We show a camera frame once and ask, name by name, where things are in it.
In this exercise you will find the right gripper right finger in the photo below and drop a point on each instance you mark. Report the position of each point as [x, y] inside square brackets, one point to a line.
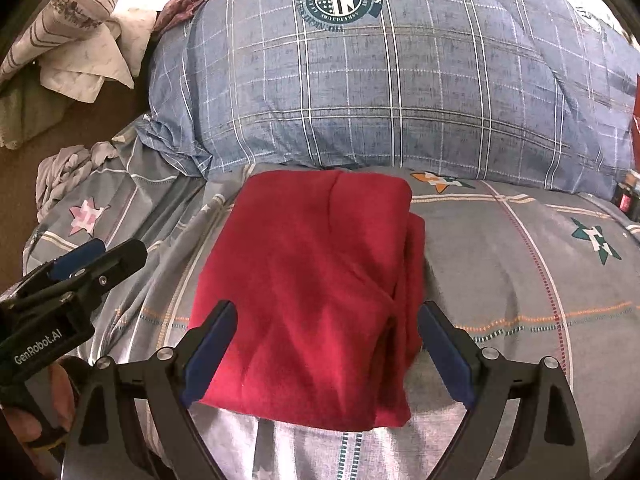
[546, 441]

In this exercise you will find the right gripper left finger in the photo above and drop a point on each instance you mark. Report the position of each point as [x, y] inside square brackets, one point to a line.
[106, 440]

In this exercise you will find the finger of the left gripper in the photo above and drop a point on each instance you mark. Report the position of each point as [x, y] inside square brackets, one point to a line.
[109, 270]
[63, 267]

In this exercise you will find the red sweater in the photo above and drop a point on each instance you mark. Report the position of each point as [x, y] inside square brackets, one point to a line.
[325, 269]

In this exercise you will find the person's left hand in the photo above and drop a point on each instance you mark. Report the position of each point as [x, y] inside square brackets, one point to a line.
[47, 402]

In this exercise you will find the grey crumpled cloth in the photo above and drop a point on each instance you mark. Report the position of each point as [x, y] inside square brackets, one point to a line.
[59, 174]

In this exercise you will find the olive green cloth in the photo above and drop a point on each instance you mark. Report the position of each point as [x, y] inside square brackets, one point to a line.
[28, 109]

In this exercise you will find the grey star-pattern bed sheet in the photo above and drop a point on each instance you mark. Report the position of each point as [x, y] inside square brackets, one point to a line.
[528, 272]

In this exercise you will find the white patterned cloth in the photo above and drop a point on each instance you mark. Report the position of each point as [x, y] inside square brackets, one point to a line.
[80, 44]

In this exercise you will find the dark bottles with red label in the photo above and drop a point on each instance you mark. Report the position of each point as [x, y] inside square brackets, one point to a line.
[626, 196]

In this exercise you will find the red plastic bag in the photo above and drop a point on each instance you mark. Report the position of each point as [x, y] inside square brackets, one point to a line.
[635, 127]

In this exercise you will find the blue plaid pillow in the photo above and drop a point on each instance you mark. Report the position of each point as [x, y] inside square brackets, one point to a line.
[528, 92]

